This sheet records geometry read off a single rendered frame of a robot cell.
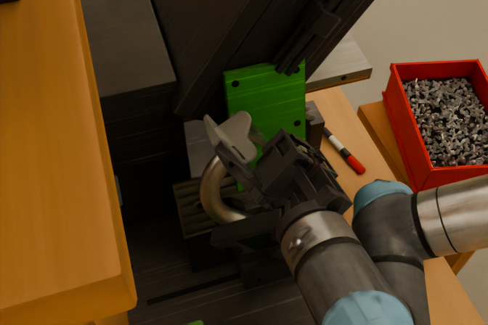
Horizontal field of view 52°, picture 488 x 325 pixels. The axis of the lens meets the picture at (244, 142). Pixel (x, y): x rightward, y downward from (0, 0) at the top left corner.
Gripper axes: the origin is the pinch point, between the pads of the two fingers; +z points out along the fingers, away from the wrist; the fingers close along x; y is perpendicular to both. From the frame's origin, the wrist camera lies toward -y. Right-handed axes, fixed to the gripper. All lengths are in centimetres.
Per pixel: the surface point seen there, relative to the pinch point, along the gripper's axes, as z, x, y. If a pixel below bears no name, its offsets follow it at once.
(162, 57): 13.0, 11.5, 0.6
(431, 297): -11.6, -42.8, -4.3
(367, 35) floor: 165, -135, 24
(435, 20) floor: 165, -164, 53
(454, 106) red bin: 27, -59, 23
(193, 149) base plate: 30.3, -13.0, -18.1
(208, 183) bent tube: -0.3, 0.3, -8.0
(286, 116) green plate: 2.9, -4.9, 5.5
